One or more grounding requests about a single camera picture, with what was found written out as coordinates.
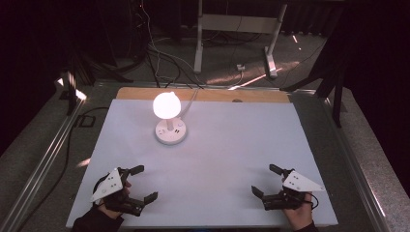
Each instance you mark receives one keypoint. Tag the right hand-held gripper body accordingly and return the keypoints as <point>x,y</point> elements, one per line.
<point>299,183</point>

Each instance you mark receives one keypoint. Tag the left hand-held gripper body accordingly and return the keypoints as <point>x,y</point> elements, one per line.
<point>109,187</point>

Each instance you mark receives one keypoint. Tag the white round table lamp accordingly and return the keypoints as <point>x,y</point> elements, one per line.
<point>170,135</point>

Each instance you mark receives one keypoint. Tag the person's left hand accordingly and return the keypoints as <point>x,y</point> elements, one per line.
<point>111,211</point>

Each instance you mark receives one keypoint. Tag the person's right hand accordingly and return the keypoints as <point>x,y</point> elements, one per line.
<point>301,216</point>

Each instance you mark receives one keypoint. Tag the white table mat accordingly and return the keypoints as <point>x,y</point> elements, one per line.
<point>225,154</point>

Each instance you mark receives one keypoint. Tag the black metal stand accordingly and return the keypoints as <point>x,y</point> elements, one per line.
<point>337,106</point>

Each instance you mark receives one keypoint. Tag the white plug adapter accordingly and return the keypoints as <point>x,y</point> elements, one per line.
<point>240,67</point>

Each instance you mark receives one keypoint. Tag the aluminium rail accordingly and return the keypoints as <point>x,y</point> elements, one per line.
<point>42,167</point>
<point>354,167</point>

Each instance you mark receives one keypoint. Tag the black square bracket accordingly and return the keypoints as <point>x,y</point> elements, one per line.
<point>85,121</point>

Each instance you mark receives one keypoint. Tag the white metal desk frame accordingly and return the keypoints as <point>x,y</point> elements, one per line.
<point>238,23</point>

